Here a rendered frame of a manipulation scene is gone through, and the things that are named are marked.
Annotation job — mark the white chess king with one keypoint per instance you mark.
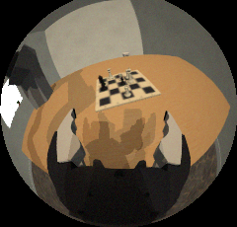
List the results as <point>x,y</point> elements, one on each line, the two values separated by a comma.
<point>129,76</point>

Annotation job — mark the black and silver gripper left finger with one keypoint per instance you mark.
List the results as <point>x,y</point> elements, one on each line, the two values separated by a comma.
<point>65,151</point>

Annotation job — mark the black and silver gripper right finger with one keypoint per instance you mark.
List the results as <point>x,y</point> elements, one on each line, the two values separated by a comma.
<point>172,153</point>

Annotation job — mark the black and cream chessboard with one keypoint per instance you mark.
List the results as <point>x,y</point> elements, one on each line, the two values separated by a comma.
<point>140,89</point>

